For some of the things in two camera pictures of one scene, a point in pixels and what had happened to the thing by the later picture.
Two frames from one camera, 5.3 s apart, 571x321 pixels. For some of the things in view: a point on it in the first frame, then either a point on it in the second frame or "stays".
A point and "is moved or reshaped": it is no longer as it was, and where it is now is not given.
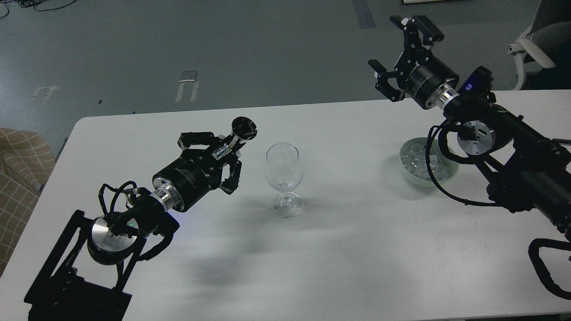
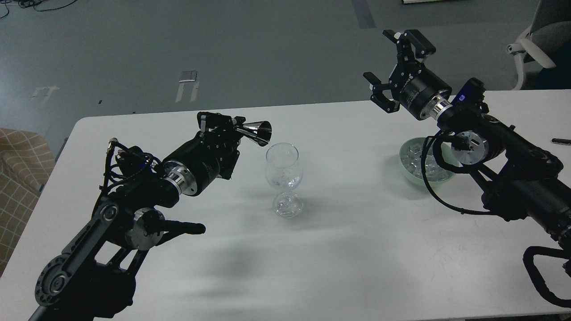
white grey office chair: x=544 y=50 stays
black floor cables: x=27 y=3 stays
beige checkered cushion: x=26 y=164 stays
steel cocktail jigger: x=242 y=127 is moved or reshaped
